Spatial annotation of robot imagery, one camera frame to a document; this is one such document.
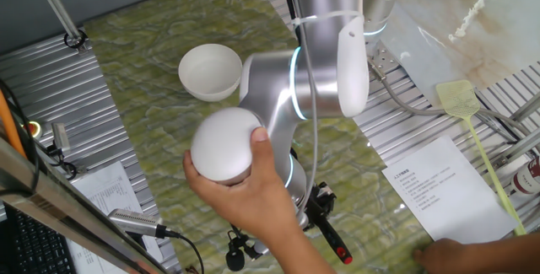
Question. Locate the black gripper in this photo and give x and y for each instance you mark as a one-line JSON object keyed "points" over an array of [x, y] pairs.
{"points": [[313, 213]]}

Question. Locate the black ladle with red accents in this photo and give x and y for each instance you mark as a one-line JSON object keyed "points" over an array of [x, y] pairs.
{"points": [[337, 244]]}

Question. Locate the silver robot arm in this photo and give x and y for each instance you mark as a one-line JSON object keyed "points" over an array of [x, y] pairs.
{"points": [[312, 76]]}

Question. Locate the white bowl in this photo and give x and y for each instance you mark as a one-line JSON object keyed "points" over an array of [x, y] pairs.
{"points": [[208, 71]]}

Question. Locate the person's left hand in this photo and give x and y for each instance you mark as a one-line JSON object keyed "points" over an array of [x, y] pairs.
{"points": [[253, 202]]}

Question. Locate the person's right hand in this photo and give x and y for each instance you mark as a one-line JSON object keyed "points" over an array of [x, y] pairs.
{"points": [[441, 257]]}

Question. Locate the white instruction paper sheet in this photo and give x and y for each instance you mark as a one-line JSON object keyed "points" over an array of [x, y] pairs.
{"points": [[447, 198]]}

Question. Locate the yellow fly swatter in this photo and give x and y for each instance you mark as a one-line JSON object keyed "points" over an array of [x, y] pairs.
{"points": [[457, 99]]}

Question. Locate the green marble pattern mat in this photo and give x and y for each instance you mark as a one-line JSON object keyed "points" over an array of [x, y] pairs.
{"points": [[169, 118]]}

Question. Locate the aluminium profile strut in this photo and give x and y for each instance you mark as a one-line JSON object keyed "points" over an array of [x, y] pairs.
{"points": [[527, 111], [519, 147]]}

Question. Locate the white can with red label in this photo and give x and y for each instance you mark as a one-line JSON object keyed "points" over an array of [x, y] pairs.
{"points": [[527, 177]]}

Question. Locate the printed table paper sheet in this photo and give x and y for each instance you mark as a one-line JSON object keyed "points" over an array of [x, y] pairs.
{"points": [[105, 189]]}

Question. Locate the beige marble pattern board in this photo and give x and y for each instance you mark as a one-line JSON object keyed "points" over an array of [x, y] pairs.
{"points": [[498, 21]]}

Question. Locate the black keyboard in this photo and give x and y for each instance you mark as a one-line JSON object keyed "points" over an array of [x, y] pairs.
{"points": [[34, 248]]}

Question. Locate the red emergency stop button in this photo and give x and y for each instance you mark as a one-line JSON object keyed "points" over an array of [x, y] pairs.
{"points": [[34, 129]]}

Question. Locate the orange pole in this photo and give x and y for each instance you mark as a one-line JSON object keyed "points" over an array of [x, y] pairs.
{"points": [[7, 126]]}

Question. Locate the silver ribbed wrist camera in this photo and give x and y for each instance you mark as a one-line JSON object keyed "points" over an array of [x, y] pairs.
{"points": [[260, 249]]}

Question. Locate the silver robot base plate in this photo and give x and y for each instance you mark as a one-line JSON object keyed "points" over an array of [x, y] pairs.
{"points": [[384, 61]]}

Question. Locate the aluminium frame bar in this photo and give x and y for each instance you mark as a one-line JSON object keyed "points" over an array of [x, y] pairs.
{"points": [[63, 215]]}

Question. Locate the small silver camera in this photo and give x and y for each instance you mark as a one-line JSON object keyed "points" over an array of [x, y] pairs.
{"points": [[61, 137]]}

